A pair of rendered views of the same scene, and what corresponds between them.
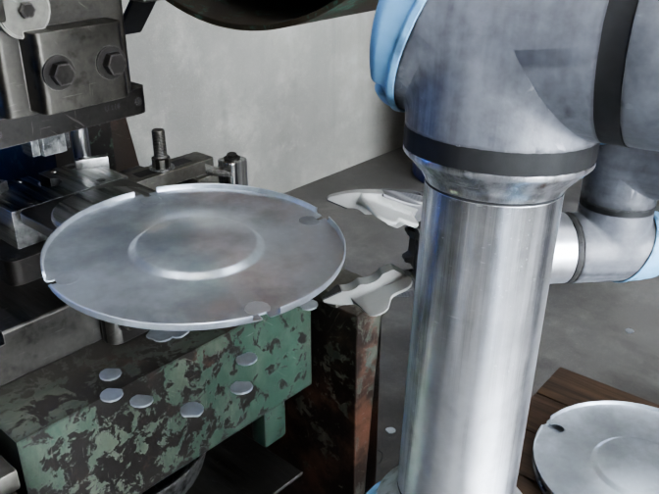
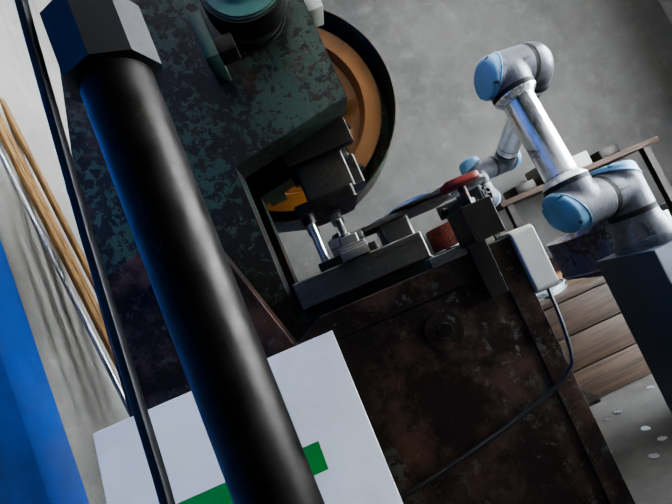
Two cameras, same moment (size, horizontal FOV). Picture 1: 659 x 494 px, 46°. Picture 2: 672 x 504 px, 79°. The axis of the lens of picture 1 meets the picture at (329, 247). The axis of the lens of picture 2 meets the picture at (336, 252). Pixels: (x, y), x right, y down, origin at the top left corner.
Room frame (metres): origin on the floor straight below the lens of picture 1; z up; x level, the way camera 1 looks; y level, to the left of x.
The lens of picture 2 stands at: (0.09, 1.12, 0.64)
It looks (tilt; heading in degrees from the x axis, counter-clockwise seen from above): 6 degrees up; 316
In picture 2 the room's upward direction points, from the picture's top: 23 degrees counter-clockwise
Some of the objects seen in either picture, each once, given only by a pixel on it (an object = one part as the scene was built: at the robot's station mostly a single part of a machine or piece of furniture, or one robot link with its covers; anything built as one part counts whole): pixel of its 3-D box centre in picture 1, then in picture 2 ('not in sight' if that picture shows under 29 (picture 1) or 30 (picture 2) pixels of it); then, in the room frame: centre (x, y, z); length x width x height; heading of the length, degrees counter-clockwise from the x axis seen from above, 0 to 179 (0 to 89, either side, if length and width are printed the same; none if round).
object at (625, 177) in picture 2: not in sight; (616, 188); (0.36, -0.20, 0.62); 0.13 x 0.12 x 0.14; 57
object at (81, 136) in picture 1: (79, 135); not in sight; (0.96, 0.32, 0.81); 0.02 x 0.02 x 0.14
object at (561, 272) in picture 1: (539, 251); not in sight; (0.72, -0.22, 0.76); 0.08 x 0.05 x 0.08; 10
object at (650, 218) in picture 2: not in sight; (639, 227); (0.35, -0.20, 0.50); 0.15 x 0.15 x 0.10
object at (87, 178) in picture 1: (55, 200); (347, 246); (0.86, 0.33, 0.76); 0.15 x 0.09 x 0.05; 138
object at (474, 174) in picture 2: not in sight; (465, 196); (0.46, 0.38, 0.72); 0.07 x 0.06 x 0.08; 48
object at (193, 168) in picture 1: (167, 165); not in sight; (0.99, 0.22, 0.76); 0.17 x 0.06 x 0.10; 138
